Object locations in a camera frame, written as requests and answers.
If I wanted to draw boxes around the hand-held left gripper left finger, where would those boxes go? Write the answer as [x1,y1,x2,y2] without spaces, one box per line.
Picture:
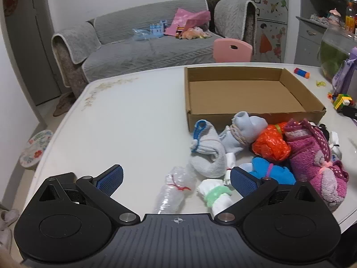
[36,164,141,225]

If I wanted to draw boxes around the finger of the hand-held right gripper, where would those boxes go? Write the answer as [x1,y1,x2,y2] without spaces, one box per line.
[342,107,357,121]

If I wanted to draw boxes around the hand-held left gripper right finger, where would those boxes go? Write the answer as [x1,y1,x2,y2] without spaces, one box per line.
[214,166,318,225]

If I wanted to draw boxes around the white bundle green band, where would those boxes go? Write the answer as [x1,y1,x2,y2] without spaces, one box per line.
[197,179,233,218]

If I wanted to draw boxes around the blue sock bundle pink band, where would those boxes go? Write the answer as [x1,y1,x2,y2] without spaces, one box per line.
[239,157,297,185]

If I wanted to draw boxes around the grey sock bundle blue band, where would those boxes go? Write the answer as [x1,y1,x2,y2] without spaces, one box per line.
[190,119,227,178]

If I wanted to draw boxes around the orange bag bundle green band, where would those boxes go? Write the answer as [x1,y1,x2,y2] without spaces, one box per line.
[252,124,292,163]

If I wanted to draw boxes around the light blue sock bundle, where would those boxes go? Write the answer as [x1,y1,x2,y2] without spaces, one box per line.
[218,111,268,154]

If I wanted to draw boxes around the magenta fluffy sock bundle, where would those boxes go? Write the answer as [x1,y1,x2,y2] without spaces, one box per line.
[284,118,350,211]

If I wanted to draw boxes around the clear plastic bag bundle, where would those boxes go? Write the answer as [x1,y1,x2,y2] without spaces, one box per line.
[153,165,197,215]

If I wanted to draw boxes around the brown cardboard box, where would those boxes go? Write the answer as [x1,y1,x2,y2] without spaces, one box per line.
[184,66,327,133]

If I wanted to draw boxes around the white desktop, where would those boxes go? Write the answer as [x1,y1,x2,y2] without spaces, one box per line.
[25,63,357,229]

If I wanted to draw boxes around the colourful block toy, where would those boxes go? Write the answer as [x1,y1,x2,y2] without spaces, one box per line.
[328,92,353,109]

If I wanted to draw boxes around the purple gift bag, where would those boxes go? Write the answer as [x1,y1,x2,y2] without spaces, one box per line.
[332,47,357,95]

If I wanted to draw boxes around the floral round stool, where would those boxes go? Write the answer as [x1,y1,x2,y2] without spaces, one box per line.
[19,130,53,169]

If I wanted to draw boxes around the grey cabinet shelf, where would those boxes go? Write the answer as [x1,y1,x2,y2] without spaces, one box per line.
[294,0,357,65]

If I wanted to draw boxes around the brown slippers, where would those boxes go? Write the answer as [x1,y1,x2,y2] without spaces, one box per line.
[53,92,76,117]

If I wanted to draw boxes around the orange drink bottle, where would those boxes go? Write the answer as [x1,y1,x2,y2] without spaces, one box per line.
[345,2,356,31]

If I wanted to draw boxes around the white fluffy slipper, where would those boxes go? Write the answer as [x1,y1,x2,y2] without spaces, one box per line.
[0,209,20,246]

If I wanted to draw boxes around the fridge with flower stickers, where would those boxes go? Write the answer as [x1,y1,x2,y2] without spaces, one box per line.
[225,0,289,63]

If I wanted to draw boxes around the grey quilted sofa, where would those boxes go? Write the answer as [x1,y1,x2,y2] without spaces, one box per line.
[51,0,258,90]

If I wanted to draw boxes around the pink chair back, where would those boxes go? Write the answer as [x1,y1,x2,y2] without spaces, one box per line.
[213,38,253,63]

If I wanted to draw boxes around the clear blue plastic bag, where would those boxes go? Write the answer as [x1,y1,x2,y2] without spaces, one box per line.
[132,28,152,41]

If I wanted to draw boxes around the grey door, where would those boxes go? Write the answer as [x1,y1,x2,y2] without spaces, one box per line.
[3,0,62,107]

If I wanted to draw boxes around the blue toy castle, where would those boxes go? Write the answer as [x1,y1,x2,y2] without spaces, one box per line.
[149,19,168,38]

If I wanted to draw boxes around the small plush toys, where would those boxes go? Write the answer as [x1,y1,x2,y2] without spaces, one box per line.
[176,26,211,40]

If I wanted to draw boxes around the pink plastic bag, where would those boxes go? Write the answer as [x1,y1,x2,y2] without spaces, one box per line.
[164,8,211,36]

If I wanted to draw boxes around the red round door ornament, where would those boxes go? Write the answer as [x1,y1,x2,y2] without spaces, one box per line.
[3,0,19,16]

